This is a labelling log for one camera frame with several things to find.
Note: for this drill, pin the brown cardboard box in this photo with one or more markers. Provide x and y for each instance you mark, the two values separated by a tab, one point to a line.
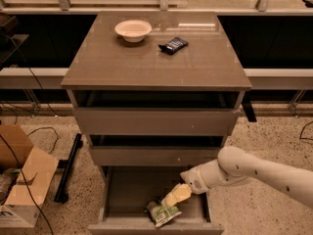
33	169

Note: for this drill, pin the black metal floor bar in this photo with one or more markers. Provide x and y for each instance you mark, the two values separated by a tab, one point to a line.
65	166

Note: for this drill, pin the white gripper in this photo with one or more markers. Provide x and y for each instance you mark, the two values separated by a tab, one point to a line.
195	181

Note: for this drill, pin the middle grey drawer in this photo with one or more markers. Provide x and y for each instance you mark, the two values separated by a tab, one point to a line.
151	150

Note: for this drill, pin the white paper bowl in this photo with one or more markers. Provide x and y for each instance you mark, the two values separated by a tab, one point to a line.
133	31

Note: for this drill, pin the dark blue snack packet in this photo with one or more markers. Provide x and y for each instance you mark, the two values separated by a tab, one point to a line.
173	45

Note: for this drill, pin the top grey drawer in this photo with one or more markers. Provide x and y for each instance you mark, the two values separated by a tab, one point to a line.
176	122

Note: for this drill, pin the bottom grey open drawer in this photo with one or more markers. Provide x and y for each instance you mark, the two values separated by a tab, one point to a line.
127	193

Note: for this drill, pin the grey drawer cabinet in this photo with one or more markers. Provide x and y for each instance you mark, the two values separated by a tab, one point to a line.
109	72

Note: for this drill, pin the green jalapeno chip bag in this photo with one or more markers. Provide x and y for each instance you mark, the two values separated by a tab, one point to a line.
161	213

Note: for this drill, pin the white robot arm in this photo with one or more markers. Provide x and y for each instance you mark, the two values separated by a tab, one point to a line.
234	166

